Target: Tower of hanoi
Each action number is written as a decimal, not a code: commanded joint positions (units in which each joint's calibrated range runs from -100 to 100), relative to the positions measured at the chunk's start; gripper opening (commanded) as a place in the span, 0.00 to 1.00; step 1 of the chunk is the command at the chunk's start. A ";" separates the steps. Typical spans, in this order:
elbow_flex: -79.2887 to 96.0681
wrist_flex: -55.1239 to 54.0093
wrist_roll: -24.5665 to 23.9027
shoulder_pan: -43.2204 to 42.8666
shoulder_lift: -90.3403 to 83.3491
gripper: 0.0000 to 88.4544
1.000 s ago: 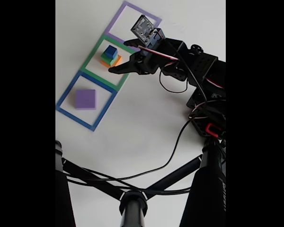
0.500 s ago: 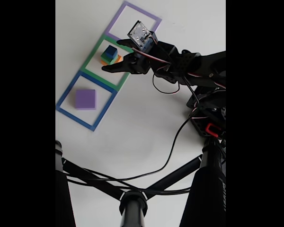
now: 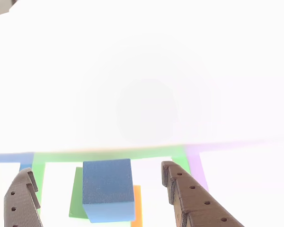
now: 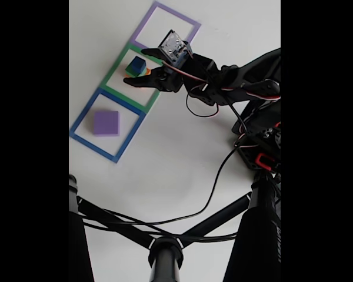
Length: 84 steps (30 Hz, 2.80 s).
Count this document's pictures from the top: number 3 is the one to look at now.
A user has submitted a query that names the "small blue cube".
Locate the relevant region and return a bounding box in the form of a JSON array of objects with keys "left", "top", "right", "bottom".
[{"left": 82, "top": 158, "right": 135, "bottom": 224}]

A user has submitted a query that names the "orange block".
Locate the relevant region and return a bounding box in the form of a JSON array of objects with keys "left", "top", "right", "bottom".
[{"left": 130, "top": 185, "right": 143, "bottom": 227}]

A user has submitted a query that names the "green cube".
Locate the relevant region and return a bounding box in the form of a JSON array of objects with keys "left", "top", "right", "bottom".
[{"left": 68, "top": 166, "right": 133, "bottom": 222}]

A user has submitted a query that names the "purple square frame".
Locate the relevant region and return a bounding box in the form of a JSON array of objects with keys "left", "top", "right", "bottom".
[{"left": 184, "top": 140, "right": 275, "bottom": 192}]

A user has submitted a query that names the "blue square frame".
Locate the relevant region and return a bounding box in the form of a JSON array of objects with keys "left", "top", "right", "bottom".
[{"left": 0, "top": 152, "right": 36, "bottom": 174}]

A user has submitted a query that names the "green square frame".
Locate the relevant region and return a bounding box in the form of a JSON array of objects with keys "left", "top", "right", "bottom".
[{"left": 32, "top": 145, "right": 192, "bottom": 227}]

